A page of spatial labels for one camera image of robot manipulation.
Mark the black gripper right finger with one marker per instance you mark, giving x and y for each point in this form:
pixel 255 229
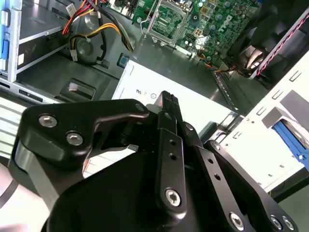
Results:
pixel 217 169

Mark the hard disk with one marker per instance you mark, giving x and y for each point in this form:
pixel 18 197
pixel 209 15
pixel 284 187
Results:
pixel 287 135

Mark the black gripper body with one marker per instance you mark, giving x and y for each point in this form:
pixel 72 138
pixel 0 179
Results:
pixel 108 205

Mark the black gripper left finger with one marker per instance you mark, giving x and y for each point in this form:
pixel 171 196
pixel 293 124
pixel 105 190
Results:
pixel 101 110

